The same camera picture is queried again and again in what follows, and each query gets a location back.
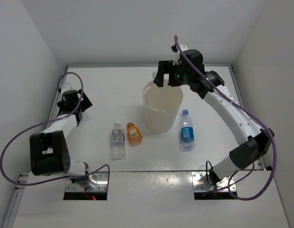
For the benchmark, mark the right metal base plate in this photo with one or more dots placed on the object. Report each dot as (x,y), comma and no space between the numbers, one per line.
(200,184)

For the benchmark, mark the orange plastic bottle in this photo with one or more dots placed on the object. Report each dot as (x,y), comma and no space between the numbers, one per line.
(134,135)

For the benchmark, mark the clear bottle white label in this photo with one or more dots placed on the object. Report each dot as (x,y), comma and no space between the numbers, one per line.
(118,142)

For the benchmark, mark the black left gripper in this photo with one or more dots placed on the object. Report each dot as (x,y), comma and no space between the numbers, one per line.
(84,104)

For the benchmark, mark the cream plastic bin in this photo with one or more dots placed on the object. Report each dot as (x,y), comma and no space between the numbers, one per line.
(161,105)

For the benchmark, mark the metal base plate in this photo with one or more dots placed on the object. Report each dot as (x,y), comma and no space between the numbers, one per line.
(96,182)
(200,184)

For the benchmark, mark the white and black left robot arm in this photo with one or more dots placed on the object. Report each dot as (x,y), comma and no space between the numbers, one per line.
(49,154)

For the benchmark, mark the left aluminium frame rail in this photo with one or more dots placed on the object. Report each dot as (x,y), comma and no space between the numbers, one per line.
(32,151)

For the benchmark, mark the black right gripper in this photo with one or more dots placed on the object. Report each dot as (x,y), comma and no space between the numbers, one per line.
(166,67)

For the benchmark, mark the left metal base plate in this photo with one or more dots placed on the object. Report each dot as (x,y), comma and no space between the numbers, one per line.
(96,182)

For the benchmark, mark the clear bottle blue label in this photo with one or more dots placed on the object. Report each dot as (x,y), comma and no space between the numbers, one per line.
(187,139)

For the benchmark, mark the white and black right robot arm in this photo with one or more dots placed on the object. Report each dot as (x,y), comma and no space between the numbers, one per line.
(253,140)

